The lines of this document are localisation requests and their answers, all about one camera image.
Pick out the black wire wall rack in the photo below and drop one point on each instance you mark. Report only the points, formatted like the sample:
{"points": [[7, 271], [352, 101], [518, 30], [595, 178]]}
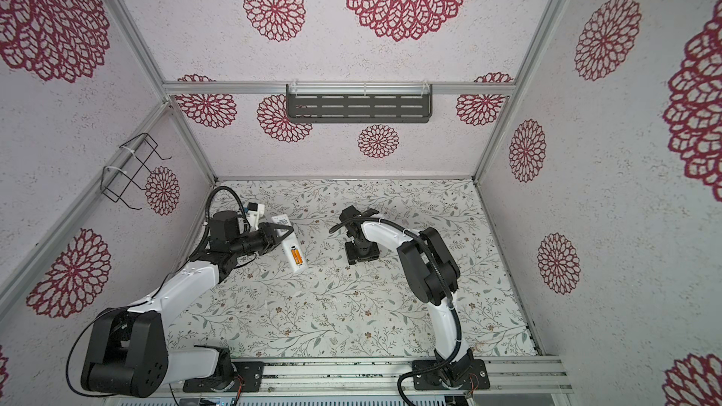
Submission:
{"points": [[117, 179]]}

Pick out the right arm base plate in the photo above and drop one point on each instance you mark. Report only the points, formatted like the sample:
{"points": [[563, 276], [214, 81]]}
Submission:
{"points": [[459, 376]]}

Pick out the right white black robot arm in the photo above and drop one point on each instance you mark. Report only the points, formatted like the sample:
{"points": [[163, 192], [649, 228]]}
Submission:
{"points": [[431, 273]]}

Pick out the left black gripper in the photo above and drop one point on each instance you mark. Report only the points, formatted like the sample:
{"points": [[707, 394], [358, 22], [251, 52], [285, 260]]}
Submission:
{"points": [[272, 232]]}

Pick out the aluminium front rail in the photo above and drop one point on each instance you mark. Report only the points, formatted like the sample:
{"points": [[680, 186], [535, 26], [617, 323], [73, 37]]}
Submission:
{"points": [[377, 376]]}

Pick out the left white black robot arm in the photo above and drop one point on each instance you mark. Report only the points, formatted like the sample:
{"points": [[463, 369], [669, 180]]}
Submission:
{"points": [[127, 352]]}

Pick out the dark grey wall shelf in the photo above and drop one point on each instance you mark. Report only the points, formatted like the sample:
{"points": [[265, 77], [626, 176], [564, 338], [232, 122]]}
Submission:
{"points": [[360, 105]]}

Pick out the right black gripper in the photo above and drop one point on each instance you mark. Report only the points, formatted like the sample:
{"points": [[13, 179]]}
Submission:
{"points": [[351, 256]]}

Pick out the white remote control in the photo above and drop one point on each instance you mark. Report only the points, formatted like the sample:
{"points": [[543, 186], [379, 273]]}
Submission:
{"points": [[288, 242]]}

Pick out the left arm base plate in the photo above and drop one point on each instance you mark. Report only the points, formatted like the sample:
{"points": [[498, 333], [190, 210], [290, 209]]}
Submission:
{"points": [[244, 377]]}

